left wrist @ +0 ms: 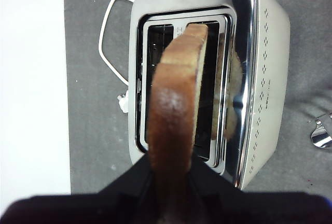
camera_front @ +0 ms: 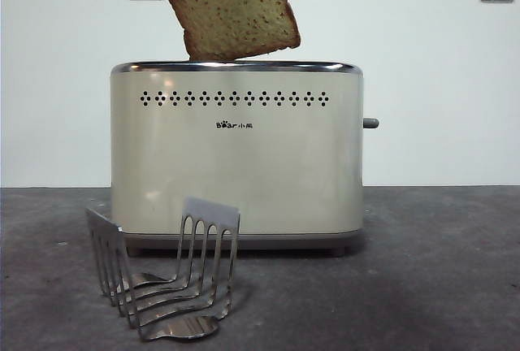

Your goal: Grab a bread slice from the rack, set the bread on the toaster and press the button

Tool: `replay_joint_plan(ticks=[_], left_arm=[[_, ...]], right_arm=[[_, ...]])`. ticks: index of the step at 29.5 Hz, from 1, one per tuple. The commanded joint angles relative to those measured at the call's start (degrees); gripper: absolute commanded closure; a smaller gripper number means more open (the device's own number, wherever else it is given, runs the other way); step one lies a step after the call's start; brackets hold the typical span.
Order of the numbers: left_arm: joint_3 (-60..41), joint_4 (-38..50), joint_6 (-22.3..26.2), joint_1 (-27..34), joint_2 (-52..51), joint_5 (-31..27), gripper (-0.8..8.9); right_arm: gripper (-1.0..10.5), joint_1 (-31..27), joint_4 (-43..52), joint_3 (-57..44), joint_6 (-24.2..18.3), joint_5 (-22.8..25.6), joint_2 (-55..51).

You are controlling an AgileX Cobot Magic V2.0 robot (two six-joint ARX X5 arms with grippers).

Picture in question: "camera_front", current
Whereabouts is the brown toast bread slice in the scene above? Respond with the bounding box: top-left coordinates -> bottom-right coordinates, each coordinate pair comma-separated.
160,0 -> 302,63

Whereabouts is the cream two-slot toaster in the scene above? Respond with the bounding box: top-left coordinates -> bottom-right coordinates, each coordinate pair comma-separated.
109,59 -> 366,258

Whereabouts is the stainless steel bread rack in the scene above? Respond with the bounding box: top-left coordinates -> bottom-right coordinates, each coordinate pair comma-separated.
84,196 -> 242,343

